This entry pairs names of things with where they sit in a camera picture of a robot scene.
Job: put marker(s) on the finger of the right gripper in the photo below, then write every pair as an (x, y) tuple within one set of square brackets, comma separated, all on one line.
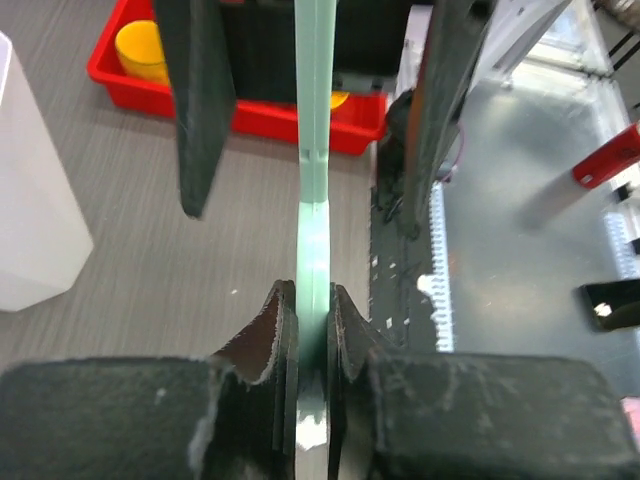
[(195, 50), (454, 39)]

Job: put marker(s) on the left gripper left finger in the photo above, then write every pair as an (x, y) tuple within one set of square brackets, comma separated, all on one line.
[(230, 415)]

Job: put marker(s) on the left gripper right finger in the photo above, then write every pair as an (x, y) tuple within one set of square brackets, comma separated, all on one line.
[(400, 414)]

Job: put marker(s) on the green plastic dustpan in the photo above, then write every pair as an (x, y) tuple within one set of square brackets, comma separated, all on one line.
[(314, 49)]

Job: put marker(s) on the white plastic trash bin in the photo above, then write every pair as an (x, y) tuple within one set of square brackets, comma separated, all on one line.
[(45, 241)]

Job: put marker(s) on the yellow mug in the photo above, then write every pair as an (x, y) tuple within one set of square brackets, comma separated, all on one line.
[(140, 52)]

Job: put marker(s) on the red plastic bin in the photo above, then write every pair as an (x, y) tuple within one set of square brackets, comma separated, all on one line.
[(355, 124)]

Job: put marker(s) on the yellow bowl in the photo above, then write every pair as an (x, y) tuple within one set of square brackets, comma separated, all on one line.
[(337, 99)]

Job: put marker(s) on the white slotted cable duct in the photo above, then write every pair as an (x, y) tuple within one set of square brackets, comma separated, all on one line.
[(436, 286)]

